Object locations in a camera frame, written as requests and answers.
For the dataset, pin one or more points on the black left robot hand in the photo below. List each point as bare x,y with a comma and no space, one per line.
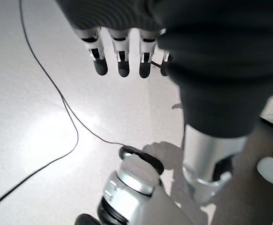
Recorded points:
220,58

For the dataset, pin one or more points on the white blue medical cart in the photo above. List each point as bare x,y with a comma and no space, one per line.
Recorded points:
270,168

